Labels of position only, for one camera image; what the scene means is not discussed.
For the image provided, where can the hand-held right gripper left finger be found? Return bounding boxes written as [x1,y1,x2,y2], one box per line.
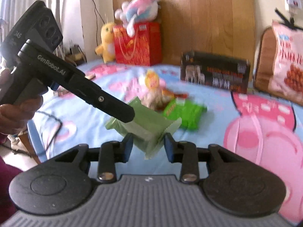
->
[55,132,134,183]

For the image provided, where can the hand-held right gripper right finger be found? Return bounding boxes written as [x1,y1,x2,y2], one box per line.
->
[163,132,240,184]

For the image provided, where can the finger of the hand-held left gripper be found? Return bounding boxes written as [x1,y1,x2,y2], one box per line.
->
[67,72,136,124]

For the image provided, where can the light green snack packet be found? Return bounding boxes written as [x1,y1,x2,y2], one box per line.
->
[105,97,182,160]

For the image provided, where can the bright green snack packet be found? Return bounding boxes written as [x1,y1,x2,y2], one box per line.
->
[162,98,208,131]

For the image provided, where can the yellow-edged clear nut packet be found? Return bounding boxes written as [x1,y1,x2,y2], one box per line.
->
[141,88,171,112]

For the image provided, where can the person's left hand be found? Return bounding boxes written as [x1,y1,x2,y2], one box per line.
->
[0,68,44,136]

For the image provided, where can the printed blue pink blanket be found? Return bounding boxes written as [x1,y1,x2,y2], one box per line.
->
[27,60,303,225]

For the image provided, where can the small dark box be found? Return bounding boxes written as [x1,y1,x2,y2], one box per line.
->
[69,43,87,65]

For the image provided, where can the yellow plush duck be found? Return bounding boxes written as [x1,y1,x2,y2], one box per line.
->
[95,22,116,64]

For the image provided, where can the white curtain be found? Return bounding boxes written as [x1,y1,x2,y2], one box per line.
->
[0,0,82,65]

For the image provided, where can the red gift bag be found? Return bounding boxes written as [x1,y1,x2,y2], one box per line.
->
[113,21,163,67]

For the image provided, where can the black printed box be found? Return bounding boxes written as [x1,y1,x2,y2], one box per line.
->
[180,51,251,94]

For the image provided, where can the pastel plush toy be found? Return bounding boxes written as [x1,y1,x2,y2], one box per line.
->
[115,0,160,37]

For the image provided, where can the person's maroon clothing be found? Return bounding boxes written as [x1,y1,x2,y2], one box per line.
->
[0,133,27,221]

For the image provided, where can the brown seat cushion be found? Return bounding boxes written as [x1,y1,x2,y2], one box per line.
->
[252,26,303,100]

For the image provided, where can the wooden headboard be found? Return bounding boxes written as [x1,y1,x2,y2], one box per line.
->
[111,0,257,76]

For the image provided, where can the large pink snack bag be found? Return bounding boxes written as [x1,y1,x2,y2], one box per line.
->
[268,20,303,106]

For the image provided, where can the black tape strip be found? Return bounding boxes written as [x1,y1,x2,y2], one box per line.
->
[274,8,298,30]

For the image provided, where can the thin black cable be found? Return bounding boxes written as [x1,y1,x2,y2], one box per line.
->
[35,110,64,152]

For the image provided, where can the black wall cable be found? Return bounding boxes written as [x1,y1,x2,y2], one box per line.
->
[87,0,107,27]

